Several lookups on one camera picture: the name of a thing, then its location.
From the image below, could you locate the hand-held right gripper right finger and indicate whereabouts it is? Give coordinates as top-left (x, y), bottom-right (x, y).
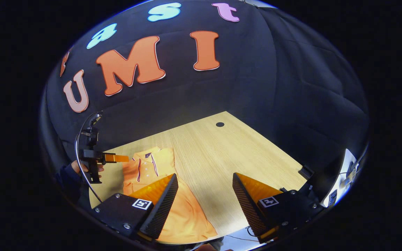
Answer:
top-left (232, 172), bottom-right (327, 244)

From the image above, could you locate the black backdrop cloth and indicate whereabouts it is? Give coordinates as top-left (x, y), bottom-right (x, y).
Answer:
top-left (40, 0), bottom-right (371, 197)

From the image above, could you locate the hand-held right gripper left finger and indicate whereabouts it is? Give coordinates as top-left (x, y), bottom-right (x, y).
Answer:
top-left (93, 173), bottom-right (179, 243)

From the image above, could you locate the orange T-shirt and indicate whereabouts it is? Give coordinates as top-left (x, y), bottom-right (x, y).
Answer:
top-left (122, 146), bottom-right (219, 244)

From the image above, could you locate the black table clamp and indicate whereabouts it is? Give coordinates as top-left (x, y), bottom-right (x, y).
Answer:
top-left (298, 165), bottom-right (315, 181)

